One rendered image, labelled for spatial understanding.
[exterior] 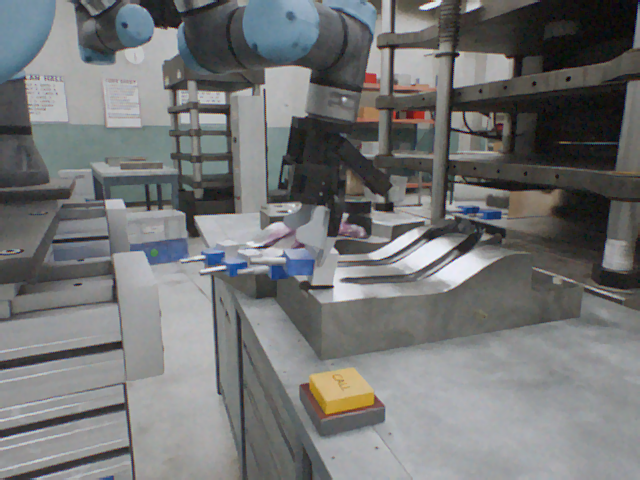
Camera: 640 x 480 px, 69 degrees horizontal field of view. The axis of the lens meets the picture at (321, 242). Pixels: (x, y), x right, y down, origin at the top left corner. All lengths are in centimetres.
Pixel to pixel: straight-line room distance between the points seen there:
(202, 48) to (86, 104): 734
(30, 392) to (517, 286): 69
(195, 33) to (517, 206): 114
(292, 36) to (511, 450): 50
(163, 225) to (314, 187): 375
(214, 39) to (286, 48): 12
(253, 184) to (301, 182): 464
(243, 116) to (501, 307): 460
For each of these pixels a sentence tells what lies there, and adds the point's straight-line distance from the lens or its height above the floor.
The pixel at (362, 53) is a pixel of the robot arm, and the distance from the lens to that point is 65.
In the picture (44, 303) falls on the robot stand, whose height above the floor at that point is 98.
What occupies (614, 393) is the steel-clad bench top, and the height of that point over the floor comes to 80.
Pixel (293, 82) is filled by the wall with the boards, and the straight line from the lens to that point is 888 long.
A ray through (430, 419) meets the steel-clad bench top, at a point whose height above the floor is 80.
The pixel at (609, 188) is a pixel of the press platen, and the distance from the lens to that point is 119.
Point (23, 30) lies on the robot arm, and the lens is 33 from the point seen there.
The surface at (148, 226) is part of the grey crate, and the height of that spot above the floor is 35.
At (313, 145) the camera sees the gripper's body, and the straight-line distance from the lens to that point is 66.
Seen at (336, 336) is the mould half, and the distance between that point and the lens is 69.
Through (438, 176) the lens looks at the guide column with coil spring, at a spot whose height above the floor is 98.
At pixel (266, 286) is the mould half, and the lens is 95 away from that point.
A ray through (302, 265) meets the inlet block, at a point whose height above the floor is 93.
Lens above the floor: 112
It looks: 13 degrees down
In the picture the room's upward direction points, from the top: straight up
